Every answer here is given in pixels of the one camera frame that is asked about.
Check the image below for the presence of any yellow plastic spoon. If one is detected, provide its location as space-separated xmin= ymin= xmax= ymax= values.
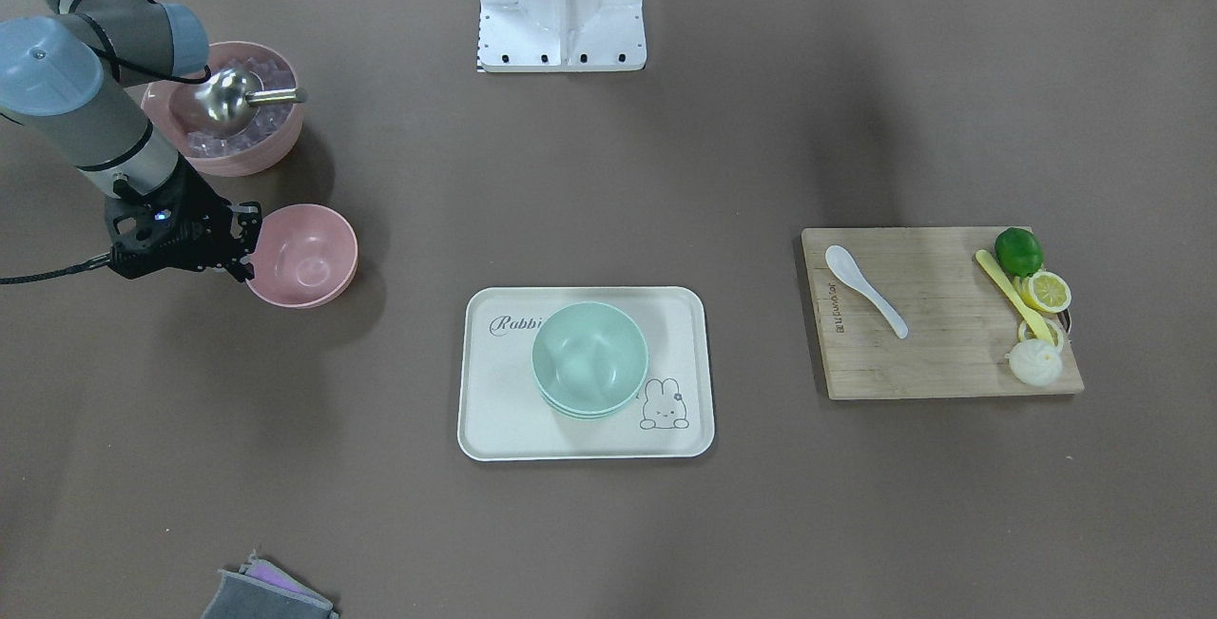
xmin=974 ymin=249 xmax=1062 ymax=347

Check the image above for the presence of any small pink bowl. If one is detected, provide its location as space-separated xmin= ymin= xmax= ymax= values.
xmin=247 ymin=203 xmax=359 ymax=310

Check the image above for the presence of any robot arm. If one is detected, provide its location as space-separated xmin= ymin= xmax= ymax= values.
xmin=1 ymin=0 xmax=260 ymax=282

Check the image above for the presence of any cream rabbit tray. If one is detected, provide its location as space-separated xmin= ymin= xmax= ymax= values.
xmin=456 ymin=286 xmax=716 ymax=460

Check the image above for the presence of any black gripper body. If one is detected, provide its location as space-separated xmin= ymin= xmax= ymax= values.
xmin=105 ymin=161 xmax=239 ymax=280

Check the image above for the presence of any metal ice scoop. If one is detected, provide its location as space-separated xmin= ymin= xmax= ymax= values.
xmin=183 ymin=68 xmax=308 ymax=137

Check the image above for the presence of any lemon half slice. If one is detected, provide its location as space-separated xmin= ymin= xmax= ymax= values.
xmin=1015 ymin=269 xmax=1072 ymax=315

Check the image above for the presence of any green lime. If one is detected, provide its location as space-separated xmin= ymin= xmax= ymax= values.
xmin=993 ymin=226 xmax=1044 ymax=278

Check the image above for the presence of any large pink ice bowl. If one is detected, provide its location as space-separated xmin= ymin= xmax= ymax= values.
xmin=141 ymin=40 xmax=305 ymax=178

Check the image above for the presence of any bamboo cutting board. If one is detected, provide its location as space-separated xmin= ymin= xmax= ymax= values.
xmin=801 ymin=226 xmax=1038 ymax=401

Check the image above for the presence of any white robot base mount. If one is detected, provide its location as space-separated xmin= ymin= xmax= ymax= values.
xmin=475 ymin=0 xmax=647 ymax=73

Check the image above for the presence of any green bowl stack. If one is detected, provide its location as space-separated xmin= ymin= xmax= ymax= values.
xmin=531 ymin=302 xmax=650 ymax=420

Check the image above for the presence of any lemon ring slice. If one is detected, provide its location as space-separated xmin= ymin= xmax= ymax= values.
xmin=1017 ymin=319 xmax=1069 ymax=351

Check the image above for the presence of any grey purple cloth stack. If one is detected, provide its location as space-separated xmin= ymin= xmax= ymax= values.
xmin=202 ymin=553 xmax=340 ymax=618

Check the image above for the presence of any white ceramic spoon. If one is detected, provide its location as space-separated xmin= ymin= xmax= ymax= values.
xmin=824 ymin=243 xmax=910 ymax=341

